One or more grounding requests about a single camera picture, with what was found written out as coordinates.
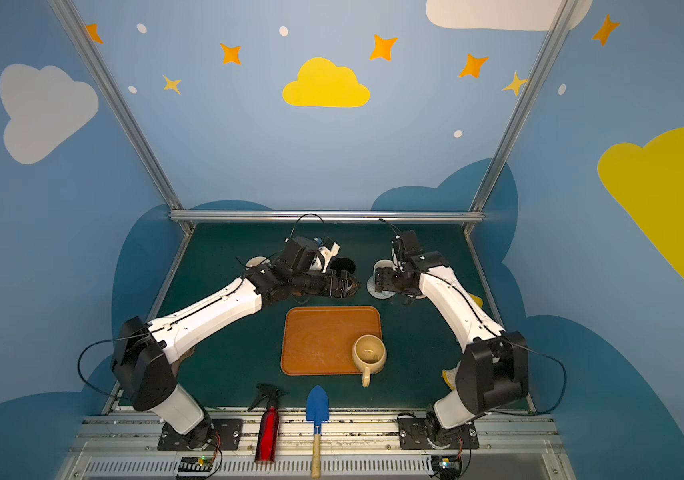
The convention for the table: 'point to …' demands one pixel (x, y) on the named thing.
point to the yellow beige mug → (369, 354)
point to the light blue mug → (385, 263)
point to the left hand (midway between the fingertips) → (348, 280)
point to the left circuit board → (196, 464)
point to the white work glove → (449, 376)
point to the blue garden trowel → (318, 410)
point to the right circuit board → (447, 467)
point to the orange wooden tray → (318, 340)
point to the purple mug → (256, 261)
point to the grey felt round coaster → (372, 291)
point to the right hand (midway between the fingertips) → (392, 281)
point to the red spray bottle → (268, 429)
